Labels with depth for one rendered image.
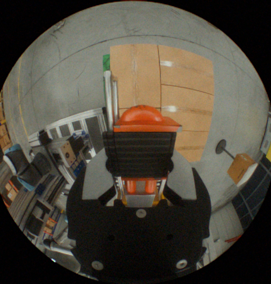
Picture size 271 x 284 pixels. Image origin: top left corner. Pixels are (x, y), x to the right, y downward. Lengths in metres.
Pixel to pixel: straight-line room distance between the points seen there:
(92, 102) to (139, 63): 0.93
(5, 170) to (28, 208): 0.38
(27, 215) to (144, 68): 1.38
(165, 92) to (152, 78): 0.15
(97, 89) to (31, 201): 1.47
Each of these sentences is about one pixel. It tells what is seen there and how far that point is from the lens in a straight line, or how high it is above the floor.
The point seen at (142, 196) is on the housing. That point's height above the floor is 1.20.
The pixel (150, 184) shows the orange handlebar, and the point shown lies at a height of 1.20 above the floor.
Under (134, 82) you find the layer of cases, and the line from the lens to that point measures 0.77.
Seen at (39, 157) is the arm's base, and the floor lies 1.07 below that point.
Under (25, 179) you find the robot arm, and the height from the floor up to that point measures 1.23.
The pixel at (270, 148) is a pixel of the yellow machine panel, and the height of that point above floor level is 0.80.
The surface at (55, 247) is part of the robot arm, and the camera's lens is 0.97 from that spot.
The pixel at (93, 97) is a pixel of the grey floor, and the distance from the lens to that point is 1.44.
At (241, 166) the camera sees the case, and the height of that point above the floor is 0.84.
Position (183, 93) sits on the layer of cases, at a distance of 0.86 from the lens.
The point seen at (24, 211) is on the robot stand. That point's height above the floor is 1.41.
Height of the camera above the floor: 1.30
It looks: 62 degrees down
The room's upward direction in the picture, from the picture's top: 176 degrees counter-clockwise
